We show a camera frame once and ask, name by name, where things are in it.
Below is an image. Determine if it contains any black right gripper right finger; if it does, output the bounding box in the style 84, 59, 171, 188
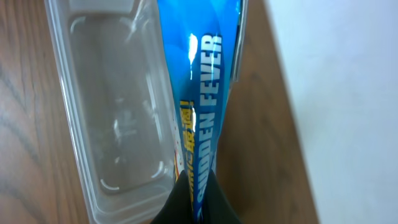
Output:
202, 170, 242, 224

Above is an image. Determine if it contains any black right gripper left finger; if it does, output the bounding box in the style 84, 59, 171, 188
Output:
150, 172, 193, 224

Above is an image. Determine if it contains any blue fever patch packet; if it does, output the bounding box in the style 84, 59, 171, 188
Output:
157, 0, 246, 223

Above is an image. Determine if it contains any clear plastic container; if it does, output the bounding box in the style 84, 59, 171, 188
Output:
45, 0, 248, 223

